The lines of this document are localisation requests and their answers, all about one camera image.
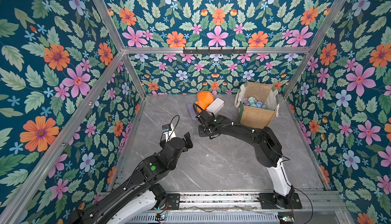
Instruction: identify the purple hourglass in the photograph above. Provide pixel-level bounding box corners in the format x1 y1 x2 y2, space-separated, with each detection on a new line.
242 98 249 106

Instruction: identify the teal hourglass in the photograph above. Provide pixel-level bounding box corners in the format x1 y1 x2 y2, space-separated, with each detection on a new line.
248 97 256 104

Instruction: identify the blue hourglass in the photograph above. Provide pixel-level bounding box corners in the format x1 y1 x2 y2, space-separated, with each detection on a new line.
256 101 263 108

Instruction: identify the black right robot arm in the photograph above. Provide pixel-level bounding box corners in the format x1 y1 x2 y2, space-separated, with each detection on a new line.
195 110 295 208

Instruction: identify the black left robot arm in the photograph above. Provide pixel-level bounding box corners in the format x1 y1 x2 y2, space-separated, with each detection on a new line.
68 132 193 224

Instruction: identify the jute canvas tote bag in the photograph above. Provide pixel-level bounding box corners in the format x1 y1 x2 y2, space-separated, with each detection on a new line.
235 81 280 129

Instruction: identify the white rectangular box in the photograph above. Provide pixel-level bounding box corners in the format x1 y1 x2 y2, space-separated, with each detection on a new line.
206 98 225 114

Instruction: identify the orange plush toy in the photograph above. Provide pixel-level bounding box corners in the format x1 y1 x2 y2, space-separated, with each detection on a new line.
196 91 214 112

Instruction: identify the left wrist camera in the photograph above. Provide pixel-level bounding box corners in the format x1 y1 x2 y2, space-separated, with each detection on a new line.
160 115 180 143

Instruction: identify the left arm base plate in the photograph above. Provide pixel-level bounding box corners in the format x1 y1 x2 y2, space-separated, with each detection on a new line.
154 193 181 210

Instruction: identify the black wall hook rail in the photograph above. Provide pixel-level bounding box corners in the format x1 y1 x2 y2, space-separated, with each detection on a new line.
182 47 247 55

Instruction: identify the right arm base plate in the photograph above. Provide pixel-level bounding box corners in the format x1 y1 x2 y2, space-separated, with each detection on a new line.
258 192 302 210

